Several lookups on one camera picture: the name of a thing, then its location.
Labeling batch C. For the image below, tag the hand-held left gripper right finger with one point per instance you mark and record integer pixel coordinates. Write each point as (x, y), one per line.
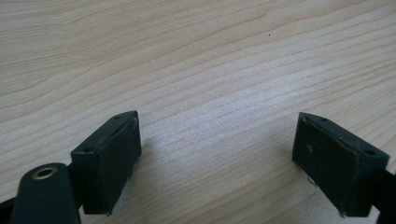
(335, 161)

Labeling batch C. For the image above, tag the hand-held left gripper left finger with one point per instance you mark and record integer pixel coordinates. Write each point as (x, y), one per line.
(104, 161)

